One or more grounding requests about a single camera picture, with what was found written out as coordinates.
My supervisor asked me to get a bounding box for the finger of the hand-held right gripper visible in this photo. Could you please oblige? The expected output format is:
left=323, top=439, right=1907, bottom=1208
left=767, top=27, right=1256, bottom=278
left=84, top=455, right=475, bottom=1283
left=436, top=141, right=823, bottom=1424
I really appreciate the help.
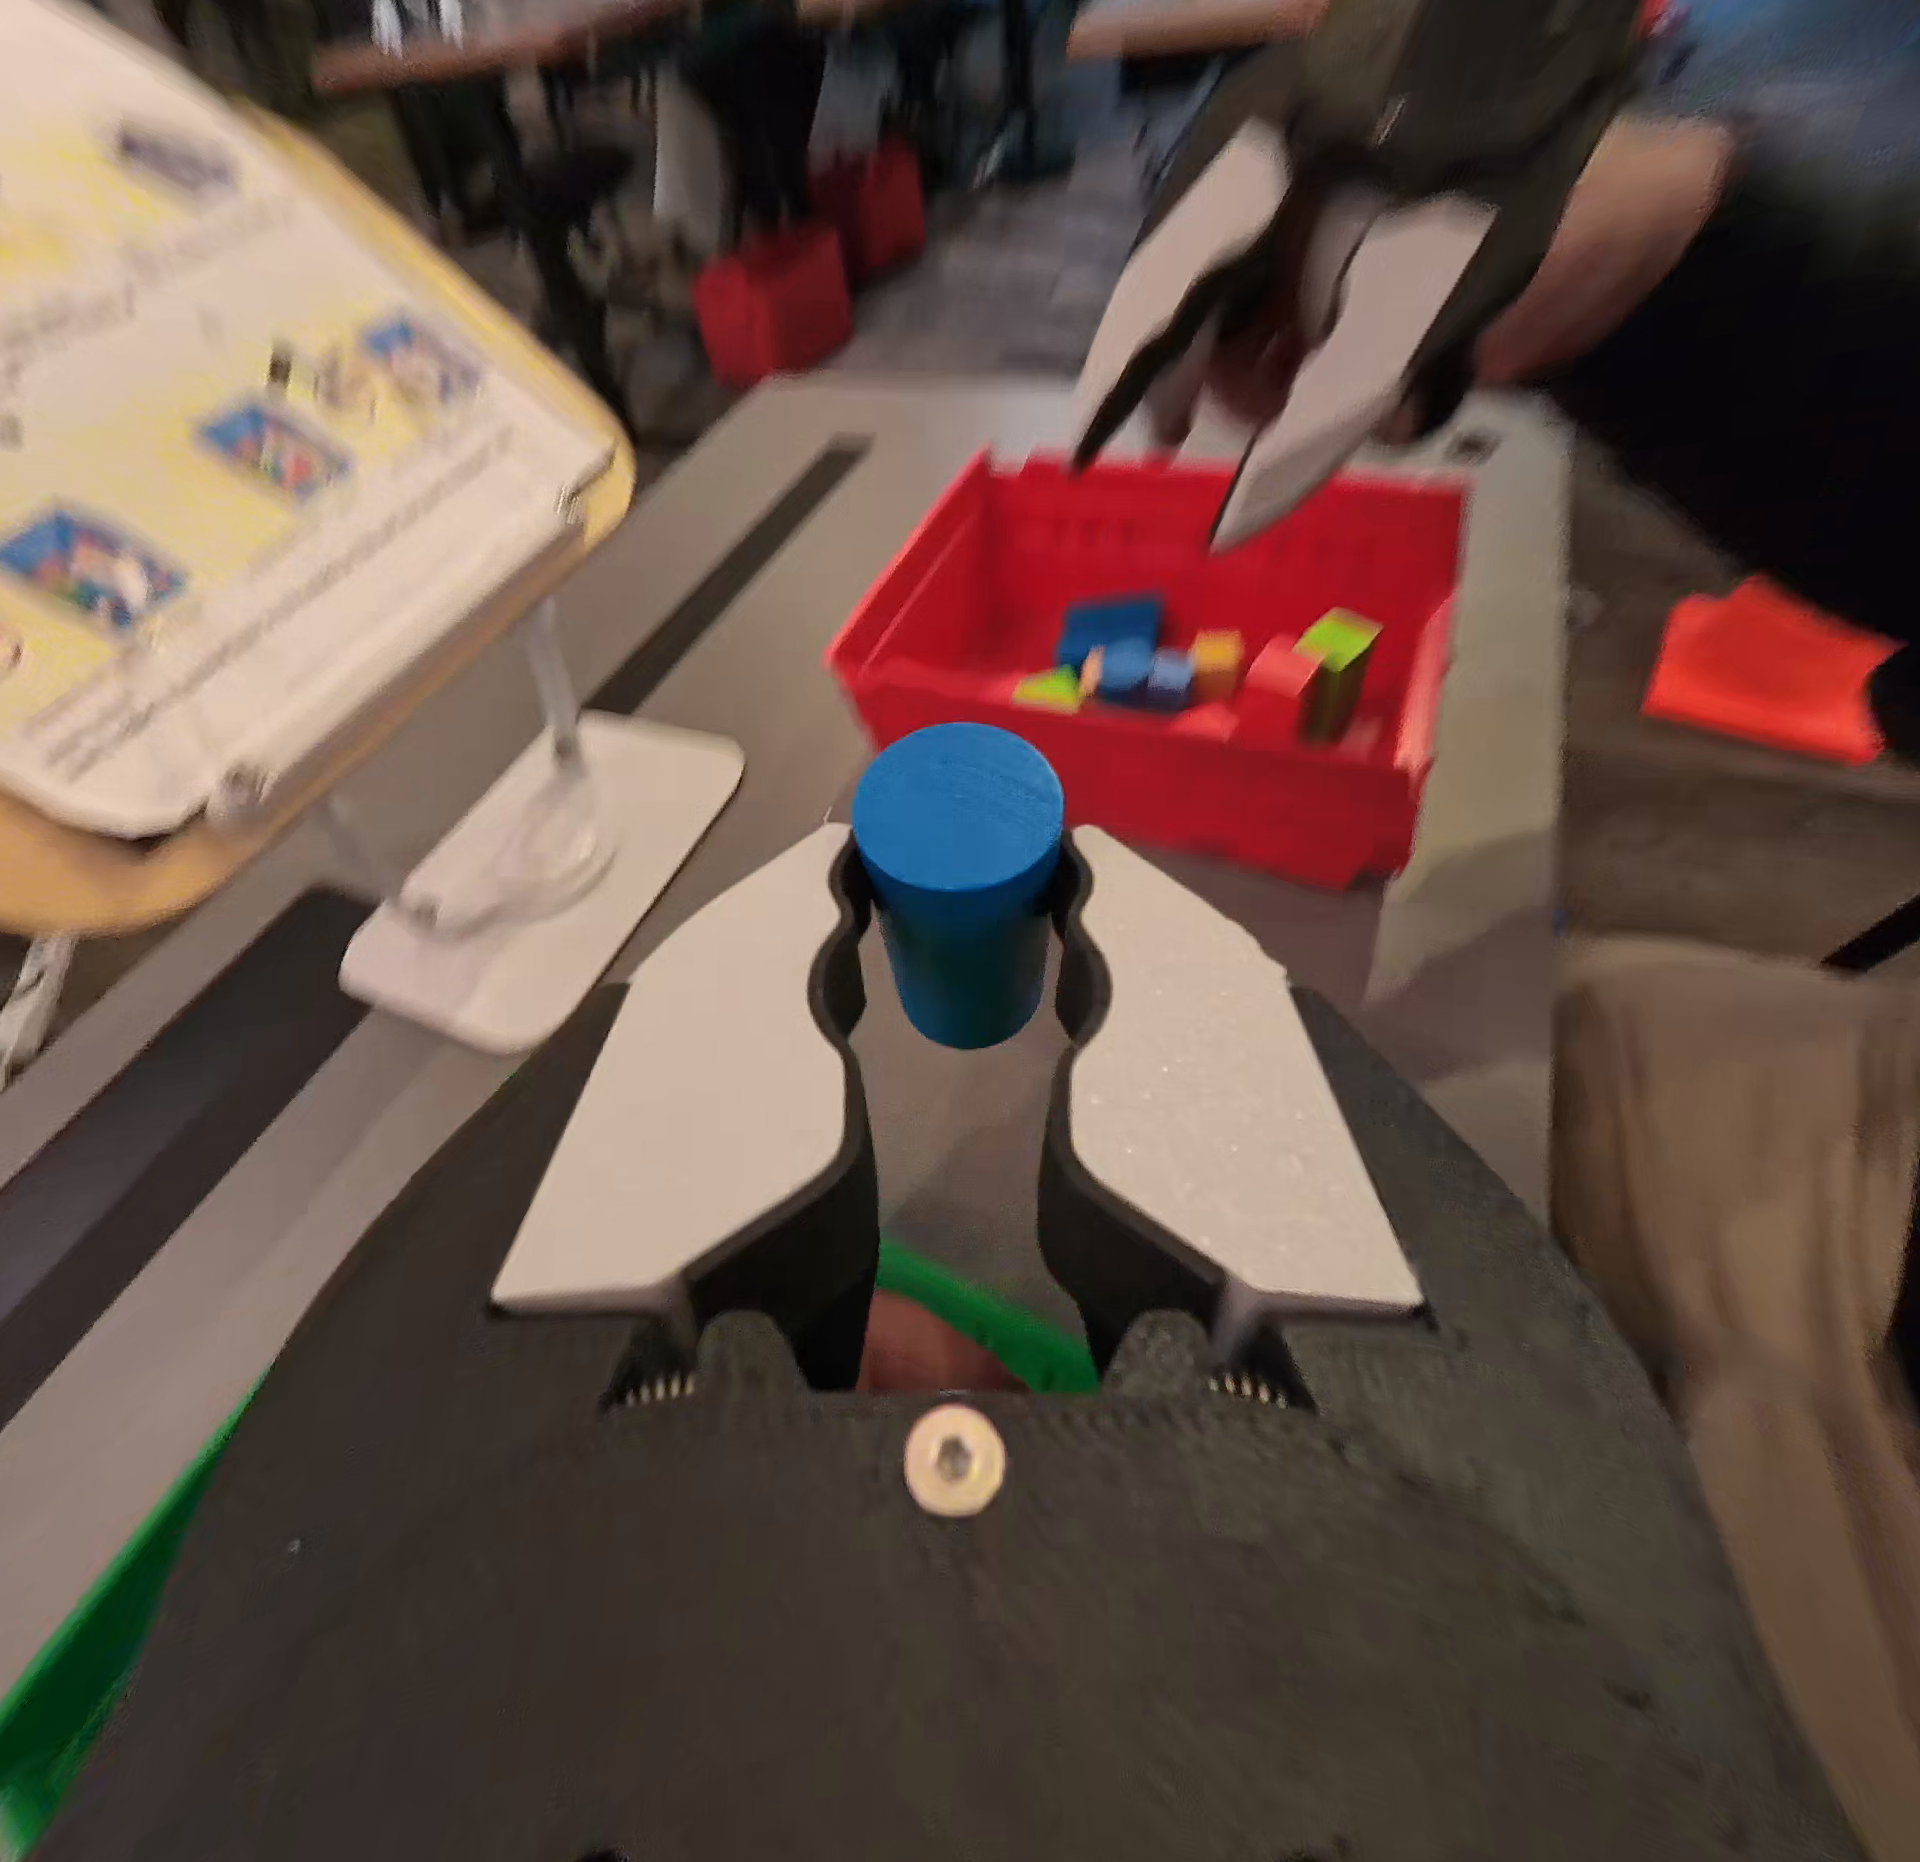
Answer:
left=1068, top=119, right=1302, bottom=480
left=1207, top=187, right=1504, bottom=556

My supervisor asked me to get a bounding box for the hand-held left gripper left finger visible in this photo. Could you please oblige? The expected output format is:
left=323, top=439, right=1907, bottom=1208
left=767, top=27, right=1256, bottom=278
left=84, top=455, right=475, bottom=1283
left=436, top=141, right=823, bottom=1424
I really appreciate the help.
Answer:
left=490, top=821, right=881, bottom=1386

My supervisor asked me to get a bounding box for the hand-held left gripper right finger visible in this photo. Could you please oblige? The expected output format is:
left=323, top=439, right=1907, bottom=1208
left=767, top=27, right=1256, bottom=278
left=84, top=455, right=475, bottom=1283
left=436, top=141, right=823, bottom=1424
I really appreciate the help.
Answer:
left=1039, top=825, right=1427, bottom=1372

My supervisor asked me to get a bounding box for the blue wooden cylinder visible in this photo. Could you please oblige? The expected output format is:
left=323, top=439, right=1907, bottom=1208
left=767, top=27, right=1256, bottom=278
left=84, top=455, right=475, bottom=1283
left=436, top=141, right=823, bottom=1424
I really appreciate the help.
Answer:
left=849, top=720, right=1068, bottom=1052

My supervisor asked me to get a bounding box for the red plastic bin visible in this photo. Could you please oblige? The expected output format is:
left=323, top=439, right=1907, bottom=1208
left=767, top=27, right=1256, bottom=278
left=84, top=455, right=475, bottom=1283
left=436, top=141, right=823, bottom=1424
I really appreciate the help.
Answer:
left=824, top=447, right=1470, bottom=892

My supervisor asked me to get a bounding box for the person's right forearm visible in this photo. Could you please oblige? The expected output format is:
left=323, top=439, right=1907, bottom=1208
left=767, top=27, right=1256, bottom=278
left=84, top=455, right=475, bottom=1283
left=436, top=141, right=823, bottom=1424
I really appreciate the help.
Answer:
left=1478, top=114, right=1750, bottom=390

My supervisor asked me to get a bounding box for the orange flat object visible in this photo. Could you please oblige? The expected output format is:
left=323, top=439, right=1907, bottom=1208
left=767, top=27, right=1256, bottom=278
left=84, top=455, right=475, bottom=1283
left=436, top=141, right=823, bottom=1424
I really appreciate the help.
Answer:
left=1642, top=573, right=1901, bottom=767

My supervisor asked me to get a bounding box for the white sign stand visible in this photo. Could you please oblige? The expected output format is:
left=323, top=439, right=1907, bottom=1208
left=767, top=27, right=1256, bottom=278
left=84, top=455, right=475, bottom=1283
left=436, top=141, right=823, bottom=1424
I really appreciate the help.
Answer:
left=323, top=594, right=750, bottom=1056

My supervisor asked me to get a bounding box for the red box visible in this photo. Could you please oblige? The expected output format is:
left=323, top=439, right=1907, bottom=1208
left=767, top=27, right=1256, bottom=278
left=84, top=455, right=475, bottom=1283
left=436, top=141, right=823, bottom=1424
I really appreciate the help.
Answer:
left=690, top=224, right=859, bottom=390
left=810, top=140, right=928, bottom=284

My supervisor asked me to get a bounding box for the red wooden block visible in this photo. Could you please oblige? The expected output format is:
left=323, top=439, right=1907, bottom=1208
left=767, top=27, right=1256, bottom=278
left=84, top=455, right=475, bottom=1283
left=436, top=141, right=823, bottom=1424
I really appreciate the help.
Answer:
left=1241, top=633, right=1324, bottom=747

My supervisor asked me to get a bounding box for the blue wooden block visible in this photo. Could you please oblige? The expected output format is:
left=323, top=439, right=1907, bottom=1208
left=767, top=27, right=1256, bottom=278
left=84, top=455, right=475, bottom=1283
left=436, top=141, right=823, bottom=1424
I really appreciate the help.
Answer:
left=1055, top=592, right=1167, bottom=682

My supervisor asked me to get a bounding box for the person's beige trouser leg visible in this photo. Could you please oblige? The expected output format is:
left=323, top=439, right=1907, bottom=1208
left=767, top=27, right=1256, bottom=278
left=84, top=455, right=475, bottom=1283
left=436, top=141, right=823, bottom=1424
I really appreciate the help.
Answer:
left=1548, top=938, right=1920, bottom=1862

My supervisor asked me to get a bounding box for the printed sign board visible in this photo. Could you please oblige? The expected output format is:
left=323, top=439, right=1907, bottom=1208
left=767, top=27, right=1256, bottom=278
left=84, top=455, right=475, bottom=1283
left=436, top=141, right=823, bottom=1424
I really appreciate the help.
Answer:
left=0, top=0, right=642, bottom=938

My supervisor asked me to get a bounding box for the green plastic bin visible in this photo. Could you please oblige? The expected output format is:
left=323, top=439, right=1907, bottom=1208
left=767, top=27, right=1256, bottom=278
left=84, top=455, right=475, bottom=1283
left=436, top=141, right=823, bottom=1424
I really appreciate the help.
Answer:
left=0, top=1241, right=1100, bottom=1862

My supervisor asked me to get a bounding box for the black strap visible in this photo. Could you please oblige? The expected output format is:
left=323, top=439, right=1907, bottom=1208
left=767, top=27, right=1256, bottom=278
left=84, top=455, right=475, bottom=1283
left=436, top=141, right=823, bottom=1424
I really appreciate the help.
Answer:
left=1819, top=893, right=1920, bottom=976

